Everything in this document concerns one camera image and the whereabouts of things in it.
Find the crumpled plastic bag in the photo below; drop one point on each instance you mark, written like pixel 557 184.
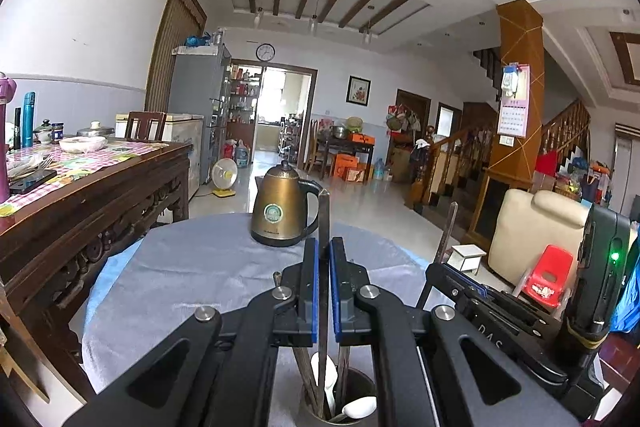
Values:
pixel 27 164

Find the round wall clock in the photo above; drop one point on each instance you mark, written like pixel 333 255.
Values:
pixel 265 52

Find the metal utensil holder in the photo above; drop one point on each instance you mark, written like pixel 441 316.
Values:
pixel 357 384

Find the framed wall picture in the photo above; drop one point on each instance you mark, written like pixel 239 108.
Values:
pixel 358 91

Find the wooden pillar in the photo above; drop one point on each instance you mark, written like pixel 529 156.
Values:
pixel 517 37

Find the small floor fan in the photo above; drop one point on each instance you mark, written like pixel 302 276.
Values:
pixel 224 173

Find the red plastic stool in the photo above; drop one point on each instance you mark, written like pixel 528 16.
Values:
pixel 550 267

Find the steel pot lid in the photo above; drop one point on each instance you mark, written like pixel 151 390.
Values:
pixel 95 131

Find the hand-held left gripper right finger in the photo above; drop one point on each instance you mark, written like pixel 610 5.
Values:
pixel 335 292

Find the small white stool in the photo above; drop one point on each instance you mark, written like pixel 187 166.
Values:
pixel 467 251

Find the small glass jar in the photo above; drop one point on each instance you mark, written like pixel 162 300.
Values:
pixel 57 133

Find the bronze electric kettle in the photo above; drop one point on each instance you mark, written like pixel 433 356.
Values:
pixel 275 207

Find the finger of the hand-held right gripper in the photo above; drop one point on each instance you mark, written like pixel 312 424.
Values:
pixel 450 282

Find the blue plastic bag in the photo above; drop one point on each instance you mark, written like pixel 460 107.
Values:
pixel 196 41

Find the dark carved wooden table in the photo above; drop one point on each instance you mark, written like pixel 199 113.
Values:
pixel 100 207

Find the metal chopstick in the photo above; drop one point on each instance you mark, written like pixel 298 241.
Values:
pixel 447 232
pixel 305 372
pixel 343 377
pixel 324 217

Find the wooden stair railing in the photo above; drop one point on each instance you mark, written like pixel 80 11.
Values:
pixel 450 142

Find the lidded ceramic jar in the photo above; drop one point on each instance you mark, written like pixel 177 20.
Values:
pixel 43 134

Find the brown wooden door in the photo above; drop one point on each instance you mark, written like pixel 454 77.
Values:
pixel 172 42

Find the cream leather armchair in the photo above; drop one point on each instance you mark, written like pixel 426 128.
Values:
pixel 520 227

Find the dark wooden chair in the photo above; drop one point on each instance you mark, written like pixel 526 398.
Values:
pixel 145 115

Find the black smartphone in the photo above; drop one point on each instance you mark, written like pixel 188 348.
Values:
pixel 32 181

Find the blue water jug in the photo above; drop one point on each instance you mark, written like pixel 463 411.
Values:
pixel 242 155

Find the black slim bottle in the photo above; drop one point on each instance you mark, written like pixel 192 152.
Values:
pixel 18 127

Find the light blue table cover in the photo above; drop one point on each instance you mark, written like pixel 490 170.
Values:
pixel 107 272

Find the white chest freezer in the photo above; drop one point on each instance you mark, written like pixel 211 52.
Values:
pixel 187 132

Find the glass display cabinet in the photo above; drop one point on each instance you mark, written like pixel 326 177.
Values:
pixel 243 107

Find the grey table cloth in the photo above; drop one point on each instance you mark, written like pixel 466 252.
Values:
pixel 200 267

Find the dark side table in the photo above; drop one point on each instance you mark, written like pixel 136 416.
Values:
pixel 345 149

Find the grey refrigerator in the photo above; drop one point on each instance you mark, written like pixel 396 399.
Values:
pixel 192 82

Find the pink checkered tablecloth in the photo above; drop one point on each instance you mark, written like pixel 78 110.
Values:
pixel 130 150

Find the orange box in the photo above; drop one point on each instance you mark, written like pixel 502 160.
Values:
pixel 361 139

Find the teal thermos bottle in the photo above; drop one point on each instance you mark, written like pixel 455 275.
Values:
pixel 29 117

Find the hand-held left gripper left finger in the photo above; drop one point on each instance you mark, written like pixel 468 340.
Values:
pixel 314 292

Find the wall calendar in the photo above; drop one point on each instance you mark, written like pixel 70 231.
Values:
pixel 512 117

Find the purple bottle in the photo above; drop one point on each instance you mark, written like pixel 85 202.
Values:
pixel 4 132

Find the white ceramic bowl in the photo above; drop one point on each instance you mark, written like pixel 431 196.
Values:
pixel 82 144

